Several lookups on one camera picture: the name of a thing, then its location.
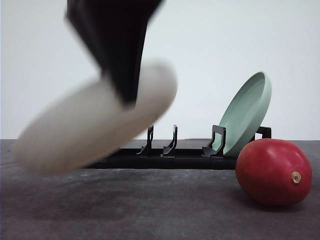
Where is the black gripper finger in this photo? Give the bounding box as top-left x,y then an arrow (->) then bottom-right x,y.
65,0 -> 163,106

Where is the grey felt table mat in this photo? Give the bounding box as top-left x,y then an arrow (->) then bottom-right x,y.
0,139 -> 320,240

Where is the red pomegranate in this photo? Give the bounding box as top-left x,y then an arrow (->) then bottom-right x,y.
235,138 -> 313,207

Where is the white plate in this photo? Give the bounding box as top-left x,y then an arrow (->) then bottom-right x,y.
15,62 -> 178,175

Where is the black plastic dish rack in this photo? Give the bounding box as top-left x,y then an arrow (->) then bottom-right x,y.
88,125 -> 272,170

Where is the mint green plate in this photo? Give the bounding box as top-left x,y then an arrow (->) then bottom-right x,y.
214,72 -> 272,157

